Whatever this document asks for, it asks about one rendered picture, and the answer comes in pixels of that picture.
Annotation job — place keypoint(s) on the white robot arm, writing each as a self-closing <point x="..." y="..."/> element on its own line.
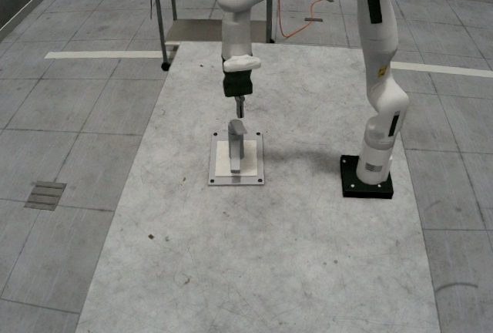
<point x="379" y="41"/>

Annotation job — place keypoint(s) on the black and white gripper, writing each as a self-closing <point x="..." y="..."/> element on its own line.
<point x="238" y="62"/>

